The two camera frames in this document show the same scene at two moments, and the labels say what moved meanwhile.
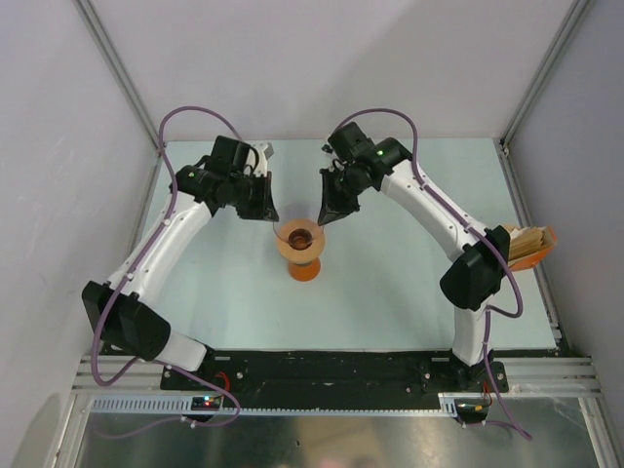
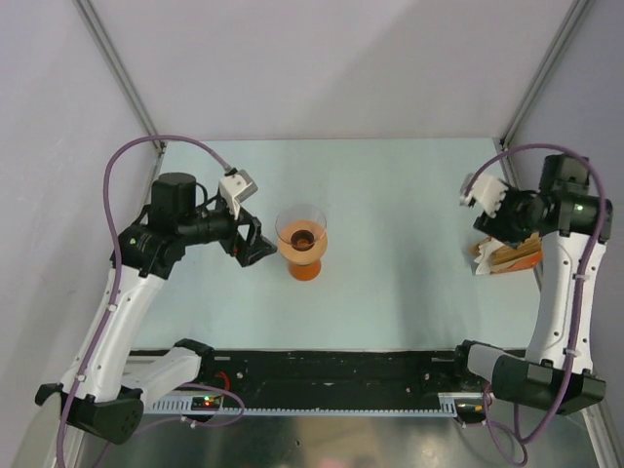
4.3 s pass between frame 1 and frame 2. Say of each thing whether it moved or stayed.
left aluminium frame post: stayed
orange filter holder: stayed
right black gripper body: moved
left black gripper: moved
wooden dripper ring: stayed
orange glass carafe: stayed
